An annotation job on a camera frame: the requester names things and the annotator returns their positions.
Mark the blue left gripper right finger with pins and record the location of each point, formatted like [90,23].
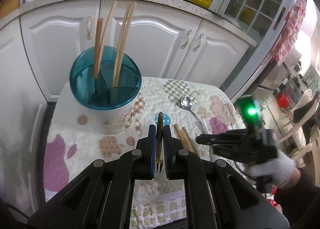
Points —
[169,152]

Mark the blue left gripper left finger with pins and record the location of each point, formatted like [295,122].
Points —
[151,144]

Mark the dark handled small fork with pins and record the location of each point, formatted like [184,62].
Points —
[159,142]

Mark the metal spoon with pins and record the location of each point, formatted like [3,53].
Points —
[187,105]

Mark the wooden handled fork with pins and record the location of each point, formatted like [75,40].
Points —
[97,45]

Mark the white gloved right hand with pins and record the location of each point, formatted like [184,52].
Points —
[282,170]

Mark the teal rimmed floral utensil holder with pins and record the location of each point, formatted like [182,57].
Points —
[107,108]

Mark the pink floral hanging cloth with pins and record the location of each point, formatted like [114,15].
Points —
[289,33]

